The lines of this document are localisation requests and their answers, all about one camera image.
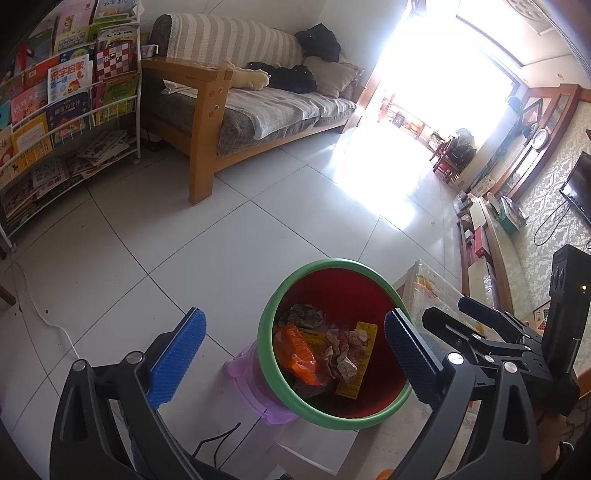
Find wooden lattice partition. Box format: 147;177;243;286
480;83;583;195

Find black television cable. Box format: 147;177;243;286
533;203;570;247

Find beige cushion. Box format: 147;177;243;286
302;56;361;99

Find wooden chair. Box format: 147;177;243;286
431;128;477;185

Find white wire book rack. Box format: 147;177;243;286
0;0;144;241

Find star checkers board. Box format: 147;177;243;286
531;300;552;330

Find white floor cable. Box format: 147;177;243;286
9;258;81;361

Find long glass top cabinet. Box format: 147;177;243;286
455;191;525;319

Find slim yellow box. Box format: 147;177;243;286
335;322;378;400

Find brown red wrapper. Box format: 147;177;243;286
325;329;370;381

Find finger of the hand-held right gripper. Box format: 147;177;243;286
458;296;543;352
421;305;504;365

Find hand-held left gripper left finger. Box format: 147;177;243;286
48;308;207;480

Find wall television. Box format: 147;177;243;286
560;152;591;215

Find black floor cable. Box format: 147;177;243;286
191;422;242;457

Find black clothing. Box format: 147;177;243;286
294;24;343;63
245;62;318;93

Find person's right forearm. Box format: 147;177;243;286
538;412;591;480

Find stack of books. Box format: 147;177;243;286
487;194;527;232

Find wooden sofa with striped cover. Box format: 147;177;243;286
141;13;365;206

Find red bin with green rim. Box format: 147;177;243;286
257;258;413;431

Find cream plush toy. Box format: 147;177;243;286
224;60;271;90

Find grey paper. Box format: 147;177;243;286
277;302;324;330

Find orange snack bag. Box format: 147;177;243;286
272;323;331;386

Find ceiling light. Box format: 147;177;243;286
505;0;536;19

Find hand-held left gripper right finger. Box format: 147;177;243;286
384;309;542;480

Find purple plastic stool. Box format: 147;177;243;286
224;339;301;426

